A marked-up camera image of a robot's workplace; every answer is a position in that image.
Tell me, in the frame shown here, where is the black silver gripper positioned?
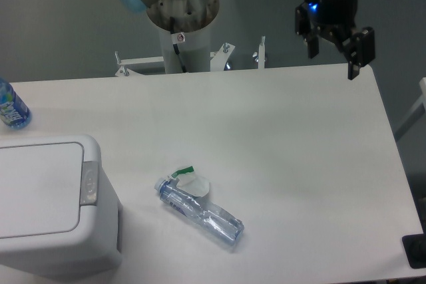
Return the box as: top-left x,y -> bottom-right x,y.
295,0 -> 375,80

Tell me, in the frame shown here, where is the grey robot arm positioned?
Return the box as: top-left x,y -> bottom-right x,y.
120,0 -> 375,79

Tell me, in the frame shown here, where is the white trash can body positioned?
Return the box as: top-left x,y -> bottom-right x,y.
1,134 -> 123,277

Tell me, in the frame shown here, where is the white trash can lid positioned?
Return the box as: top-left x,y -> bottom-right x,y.
1,143 -> 83,239

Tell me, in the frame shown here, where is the white paper lid scrap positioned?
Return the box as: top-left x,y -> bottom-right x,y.
168,166 -> 210,198

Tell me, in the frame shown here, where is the crushed clear plastic bottle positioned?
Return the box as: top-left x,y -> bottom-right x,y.
154,178 -> 244,246

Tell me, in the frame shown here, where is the black table clamp block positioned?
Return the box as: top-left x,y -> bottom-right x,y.
402,233 -> 425,269

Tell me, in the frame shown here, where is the grey lid push button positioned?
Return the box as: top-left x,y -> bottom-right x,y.
80,162 -> 99,206

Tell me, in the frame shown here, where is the blue labelled water bottle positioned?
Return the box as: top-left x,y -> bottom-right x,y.
1,78 -> 32,130

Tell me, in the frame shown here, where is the white frame at right edge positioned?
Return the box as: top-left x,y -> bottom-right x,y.
394,77 -> 425,142

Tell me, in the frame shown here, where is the white pedestal foot bracket right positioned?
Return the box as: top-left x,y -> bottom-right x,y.
210,35 -> 268,72

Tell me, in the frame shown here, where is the white pedestal foot bracket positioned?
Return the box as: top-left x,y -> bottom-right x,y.
210,35 -> 268,72
114,51 -> 165,77

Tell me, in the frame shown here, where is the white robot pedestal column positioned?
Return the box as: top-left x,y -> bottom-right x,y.
158,27 -> 211,74

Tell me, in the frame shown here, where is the black cable on pedestal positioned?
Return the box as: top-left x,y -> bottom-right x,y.
169,16 -> 187,74

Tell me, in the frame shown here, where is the white pedestal foot bracket left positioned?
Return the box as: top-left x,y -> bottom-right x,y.
114,51 -> 165,77

